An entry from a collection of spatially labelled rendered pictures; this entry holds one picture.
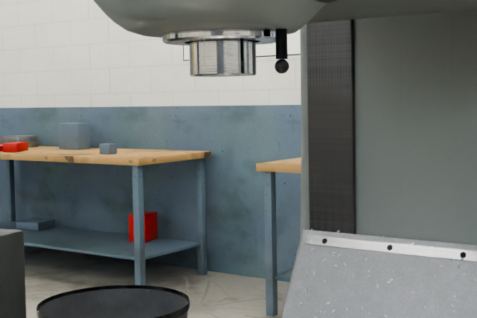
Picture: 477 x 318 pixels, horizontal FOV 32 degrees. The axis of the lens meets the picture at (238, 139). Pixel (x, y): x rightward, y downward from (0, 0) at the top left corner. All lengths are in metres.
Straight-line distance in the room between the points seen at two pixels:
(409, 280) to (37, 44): 6.40
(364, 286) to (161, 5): 0.51
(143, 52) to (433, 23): 5.46
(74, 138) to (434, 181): 5.56
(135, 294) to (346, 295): 1.96
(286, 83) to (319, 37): 4.56
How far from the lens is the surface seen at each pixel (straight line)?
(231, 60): 0.57
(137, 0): 0.53
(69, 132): 6.42
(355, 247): 0.96
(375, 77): 0.94
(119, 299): 2.87
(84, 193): 6.82
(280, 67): 0.56
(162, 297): 2.81
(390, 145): 0.94
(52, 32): 7.05
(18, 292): 0.89
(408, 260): 0.93
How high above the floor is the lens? 1.27
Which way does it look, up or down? 3 degrees down
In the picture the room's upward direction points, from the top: 1 degrees counter-clockwise
